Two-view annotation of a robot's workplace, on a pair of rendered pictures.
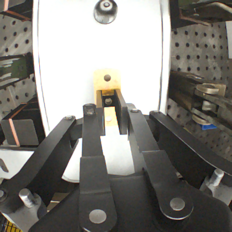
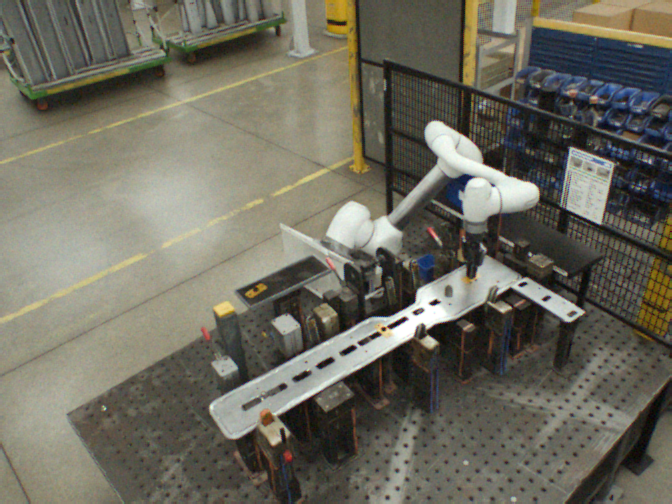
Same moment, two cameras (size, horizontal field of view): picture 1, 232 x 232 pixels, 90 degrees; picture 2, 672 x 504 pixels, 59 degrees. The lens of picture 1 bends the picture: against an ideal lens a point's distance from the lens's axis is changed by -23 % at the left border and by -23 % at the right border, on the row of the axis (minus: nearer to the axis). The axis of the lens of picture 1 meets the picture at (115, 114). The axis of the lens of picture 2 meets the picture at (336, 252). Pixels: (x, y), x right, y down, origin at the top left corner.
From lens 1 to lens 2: 236 cm
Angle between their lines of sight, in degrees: 41
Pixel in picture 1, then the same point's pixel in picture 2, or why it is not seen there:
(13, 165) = (537, 294)
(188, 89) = (447, 265)
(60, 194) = (532, 273)
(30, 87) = (520, 367)
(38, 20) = (466, 307)
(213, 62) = not seen: hidden behind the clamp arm
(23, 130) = (514, 300)
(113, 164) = (493, 268)
